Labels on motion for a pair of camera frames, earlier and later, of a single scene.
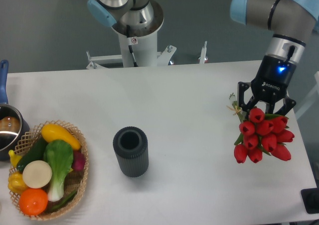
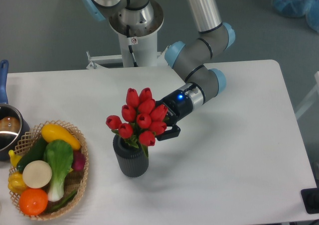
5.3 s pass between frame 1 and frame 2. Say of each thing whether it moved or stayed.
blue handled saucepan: stayed
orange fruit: stayed
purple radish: stayed
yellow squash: stayed
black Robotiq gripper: moved
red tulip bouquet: moved
